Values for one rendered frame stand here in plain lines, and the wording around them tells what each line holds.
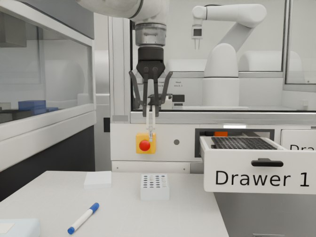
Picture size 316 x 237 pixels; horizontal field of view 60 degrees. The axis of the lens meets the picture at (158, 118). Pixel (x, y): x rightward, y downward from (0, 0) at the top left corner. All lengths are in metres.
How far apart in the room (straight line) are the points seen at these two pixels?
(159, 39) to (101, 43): 3.48
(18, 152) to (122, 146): 0.38
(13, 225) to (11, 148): 0.47
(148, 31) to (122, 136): 0.45
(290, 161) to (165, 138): 0.47
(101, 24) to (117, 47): 3.24
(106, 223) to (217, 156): 0.32
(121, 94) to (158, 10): 0.39
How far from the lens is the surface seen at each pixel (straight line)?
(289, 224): 1.24
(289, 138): 1.11
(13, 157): 1.12
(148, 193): 0.82
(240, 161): 0.73
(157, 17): 0.79
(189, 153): 1.06
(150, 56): 0.78
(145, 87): 0.80
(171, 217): 0.73
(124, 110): 1.05
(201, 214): 0.76
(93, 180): 0.96
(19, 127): 1.15
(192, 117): 1.04
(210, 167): 0.72
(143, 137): 1.00
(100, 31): 4.27
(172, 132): 1.04
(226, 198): 1.13
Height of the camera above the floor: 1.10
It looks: 7 degrees down
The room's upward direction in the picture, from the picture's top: straight up
